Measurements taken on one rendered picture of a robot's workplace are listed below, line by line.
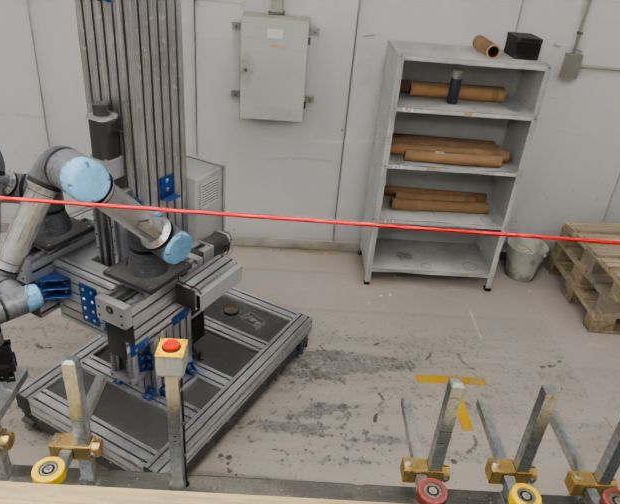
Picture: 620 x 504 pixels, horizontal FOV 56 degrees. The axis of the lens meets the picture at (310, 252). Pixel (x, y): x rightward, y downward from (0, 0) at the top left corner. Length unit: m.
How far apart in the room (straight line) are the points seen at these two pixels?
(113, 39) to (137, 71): 0.12
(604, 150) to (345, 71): 1.91
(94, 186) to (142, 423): 1.35
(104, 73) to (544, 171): 3.19
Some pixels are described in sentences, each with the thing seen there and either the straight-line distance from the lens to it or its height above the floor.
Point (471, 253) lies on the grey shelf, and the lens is 4.43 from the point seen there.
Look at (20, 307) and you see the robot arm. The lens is 1.78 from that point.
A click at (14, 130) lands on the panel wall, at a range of 4.44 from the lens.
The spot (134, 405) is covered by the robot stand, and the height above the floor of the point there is 0.21.
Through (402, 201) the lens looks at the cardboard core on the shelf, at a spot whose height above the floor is 0.58.
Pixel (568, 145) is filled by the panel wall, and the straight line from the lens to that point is 4.47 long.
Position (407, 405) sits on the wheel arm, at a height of 0.83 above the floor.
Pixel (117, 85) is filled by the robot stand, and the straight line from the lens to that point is 2.17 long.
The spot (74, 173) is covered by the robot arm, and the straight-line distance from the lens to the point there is 1.66.
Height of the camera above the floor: 2.19
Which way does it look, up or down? 30 degrees down
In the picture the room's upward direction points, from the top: 5 degrees clockwise
